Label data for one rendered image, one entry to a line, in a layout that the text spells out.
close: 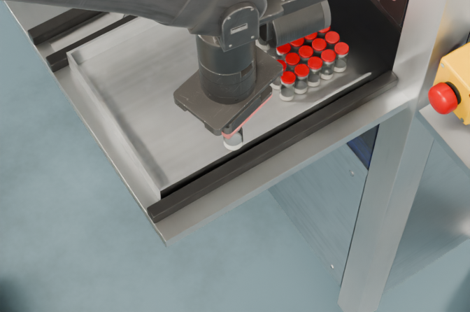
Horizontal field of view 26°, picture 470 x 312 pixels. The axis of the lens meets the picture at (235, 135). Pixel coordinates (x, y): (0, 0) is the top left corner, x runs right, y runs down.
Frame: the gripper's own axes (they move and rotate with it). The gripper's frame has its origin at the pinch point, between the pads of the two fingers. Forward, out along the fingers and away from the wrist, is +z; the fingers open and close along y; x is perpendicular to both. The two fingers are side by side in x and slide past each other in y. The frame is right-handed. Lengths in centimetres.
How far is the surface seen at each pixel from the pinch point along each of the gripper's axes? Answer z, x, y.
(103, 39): 22.7, 32.3, 7.2
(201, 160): 25.3, 9.6, 3.2
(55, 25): 23.5, 39.8, 4.6
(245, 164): 23.6, 4.1, 6.1
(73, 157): 114, 68, 14
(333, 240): 91, 4, 30
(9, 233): 113, 64, -9
